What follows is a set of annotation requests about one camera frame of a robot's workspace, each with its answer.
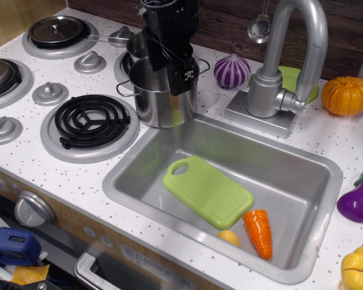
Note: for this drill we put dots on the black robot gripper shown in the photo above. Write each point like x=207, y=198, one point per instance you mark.
x=172, y=23

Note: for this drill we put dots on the stainless steel pot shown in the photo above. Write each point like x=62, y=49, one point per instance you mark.
x=155, y=105

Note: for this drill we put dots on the grey stove knob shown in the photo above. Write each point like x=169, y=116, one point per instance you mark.
x=50, y=94
x=10, y=129
x=121, y=35
x=90, y=63

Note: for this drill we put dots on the black coil stove burner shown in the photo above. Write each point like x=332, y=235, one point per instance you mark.
x=91, y=121

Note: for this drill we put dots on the steel pot lid left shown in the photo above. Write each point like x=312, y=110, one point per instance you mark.
x=10, y=76

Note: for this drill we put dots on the purple striped toy onion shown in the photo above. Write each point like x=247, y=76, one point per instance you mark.
x=232, y=71

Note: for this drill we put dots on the silver hanging ladle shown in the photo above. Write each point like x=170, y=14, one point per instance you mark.
x=258, y=28

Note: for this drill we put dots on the black frying pan with lid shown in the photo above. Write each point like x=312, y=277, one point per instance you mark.
x=65, y=31

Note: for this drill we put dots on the green plastic plate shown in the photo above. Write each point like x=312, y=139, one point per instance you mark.
x=289, y=81

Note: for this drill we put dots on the silver toy faucet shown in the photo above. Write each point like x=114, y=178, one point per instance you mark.
x=277, y=95

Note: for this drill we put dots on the green plastic cutting board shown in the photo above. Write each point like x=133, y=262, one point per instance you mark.
x=208, y=192

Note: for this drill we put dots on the grey sink basin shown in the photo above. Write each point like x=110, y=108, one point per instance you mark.
x=297, y=189

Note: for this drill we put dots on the orange toy pumpkin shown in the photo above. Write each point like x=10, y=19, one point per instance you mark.
x=343, y=96

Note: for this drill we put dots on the yellow toy corn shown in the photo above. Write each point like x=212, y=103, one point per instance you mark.
x=229, y=236

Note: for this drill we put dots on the orange toy carrot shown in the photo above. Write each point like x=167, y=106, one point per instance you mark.
x=258, y=228

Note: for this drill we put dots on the grey oven knob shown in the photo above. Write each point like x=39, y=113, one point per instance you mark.
x=32, y=211

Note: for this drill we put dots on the purple toy eggplant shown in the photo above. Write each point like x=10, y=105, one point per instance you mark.
x=350, y=205

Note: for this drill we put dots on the blue clamp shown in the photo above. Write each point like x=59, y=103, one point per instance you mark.
x=18, y=247

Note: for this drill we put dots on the yellow cloth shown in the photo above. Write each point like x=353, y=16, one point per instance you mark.
x=24, y=275

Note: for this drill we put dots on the yellow toy bell pepper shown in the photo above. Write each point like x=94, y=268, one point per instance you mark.
x=352, y=270

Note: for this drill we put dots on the silver oven door handle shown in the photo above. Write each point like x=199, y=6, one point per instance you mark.
x=100, y=272

